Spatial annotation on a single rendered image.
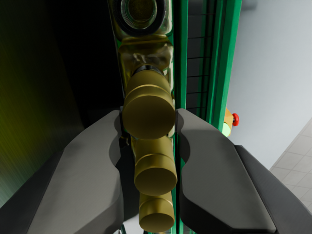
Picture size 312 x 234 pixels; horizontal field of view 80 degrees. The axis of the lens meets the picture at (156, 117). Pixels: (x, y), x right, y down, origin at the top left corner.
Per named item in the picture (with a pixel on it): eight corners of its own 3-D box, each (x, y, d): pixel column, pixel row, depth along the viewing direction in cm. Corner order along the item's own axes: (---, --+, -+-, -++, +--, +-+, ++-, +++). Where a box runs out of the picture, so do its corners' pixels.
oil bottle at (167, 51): (129, 25, 34) (111, 51, 16) (160, 23, 34) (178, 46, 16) (133, 57, 37) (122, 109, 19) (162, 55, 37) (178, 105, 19)
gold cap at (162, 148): (133, 133, 17) (130, 168, 14) (171, 129, 17) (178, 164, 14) (137, 160, 19) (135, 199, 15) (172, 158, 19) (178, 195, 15)
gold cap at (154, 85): (124, 70, 14) (116, 94, 11) (170, 69, 14) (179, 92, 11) (128, 110, 16) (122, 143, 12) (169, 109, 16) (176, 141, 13)
